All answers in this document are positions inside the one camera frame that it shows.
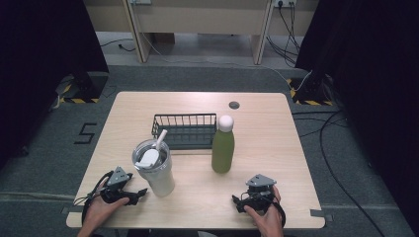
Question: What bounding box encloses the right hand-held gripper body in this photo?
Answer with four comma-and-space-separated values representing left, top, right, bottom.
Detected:
244, 173, 278, 214

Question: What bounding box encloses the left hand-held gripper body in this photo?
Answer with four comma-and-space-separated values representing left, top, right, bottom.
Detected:
100, 166, 134, 205

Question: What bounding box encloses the green bottle with white cap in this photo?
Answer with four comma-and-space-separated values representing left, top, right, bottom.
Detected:
210, 114, 236, 175

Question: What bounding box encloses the black wire basket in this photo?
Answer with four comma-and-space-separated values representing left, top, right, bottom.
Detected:
150, 113, 218, 151

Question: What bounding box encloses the person's right hand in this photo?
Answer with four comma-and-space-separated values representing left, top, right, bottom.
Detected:
243, 185, 285, 237

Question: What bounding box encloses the person's left hand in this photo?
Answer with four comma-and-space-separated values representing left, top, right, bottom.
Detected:
85, 177, 130, 232

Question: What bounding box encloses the grey tape strip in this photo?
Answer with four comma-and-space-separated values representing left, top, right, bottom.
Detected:
60, 204, 84, 215
309, 208, 334, 222

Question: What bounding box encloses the black tape floor marking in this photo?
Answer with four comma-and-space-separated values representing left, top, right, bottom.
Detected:
73, 122, 98, 145

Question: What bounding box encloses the yellow black hazard tape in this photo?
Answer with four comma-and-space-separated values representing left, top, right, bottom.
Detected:
58, 83, 101, 105
286, 77, 334, 108

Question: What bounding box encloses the black stand base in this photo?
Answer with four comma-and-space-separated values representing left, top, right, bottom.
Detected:
295, 74, 331, 103
69, 70, 110, 100

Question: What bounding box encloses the black curtain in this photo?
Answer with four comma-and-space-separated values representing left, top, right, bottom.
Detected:
293, 0, 419, 229
0, 0, 110, 167

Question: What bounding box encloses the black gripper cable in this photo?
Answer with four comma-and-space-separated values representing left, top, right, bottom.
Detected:
72, 170, 115, 226
271, 199, 288, 228

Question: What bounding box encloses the long black floor cable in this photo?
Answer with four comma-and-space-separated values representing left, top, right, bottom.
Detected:
291, 110, 387, 237

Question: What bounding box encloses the black floor cable with plug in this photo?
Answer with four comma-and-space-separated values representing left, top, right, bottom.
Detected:
100, 38, 137, 53

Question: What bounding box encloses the bundle of black cables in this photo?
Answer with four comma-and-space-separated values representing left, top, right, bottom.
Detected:
265, 2, 302, 67

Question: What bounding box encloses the white wall socket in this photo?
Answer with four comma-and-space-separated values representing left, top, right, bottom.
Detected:
273, 0, 297, 9

